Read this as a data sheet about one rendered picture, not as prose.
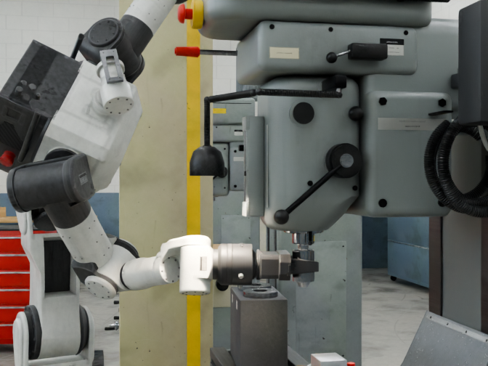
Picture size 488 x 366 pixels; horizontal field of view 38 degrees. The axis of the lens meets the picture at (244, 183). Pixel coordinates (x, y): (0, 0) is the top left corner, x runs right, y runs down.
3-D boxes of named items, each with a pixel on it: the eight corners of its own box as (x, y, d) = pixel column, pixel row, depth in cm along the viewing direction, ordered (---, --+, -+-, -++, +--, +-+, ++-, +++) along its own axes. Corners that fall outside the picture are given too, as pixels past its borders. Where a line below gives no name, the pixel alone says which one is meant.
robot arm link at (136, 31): (112, 3, 176) (83, 46, 172) (140, 11, 172) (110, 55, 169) (131, 33, 186) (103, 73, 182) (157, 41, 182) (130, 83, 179)
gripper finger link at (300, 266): (318, 274, 150) (288, 274, 150) (318, 258, 150) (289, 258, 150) (319, 274, 148) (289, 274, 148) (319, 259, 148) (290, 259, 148)
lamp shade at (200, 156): (182, 176, 146) (182, 145, 145) (211, 176, 150) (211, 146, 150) (202, 176, 140) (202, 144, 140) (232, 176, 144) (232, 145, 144)
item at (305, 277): (316, 279, 154) (316, 253, 154) (311, 282, 149) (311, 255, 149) (295, 279, 155) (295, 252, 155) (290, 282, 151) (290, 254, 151)
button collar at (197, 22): (194, 25, 144) (194, -4, 144) (189, 31, 150) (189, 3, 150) (203, 25, 144) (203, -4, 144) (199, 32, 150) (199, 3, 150)
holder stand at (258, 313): (239, 376, 174) (239, 295, 174) (229, 354, 196) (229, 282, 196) (287, 374, 176) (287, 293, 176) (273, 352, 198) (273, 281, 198)
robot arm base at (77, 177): (19, 229, 150) (-2, 184, 144) (36, 197, 161) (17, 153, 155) (86, 217, 148) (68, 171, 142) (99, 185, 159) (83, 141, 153)
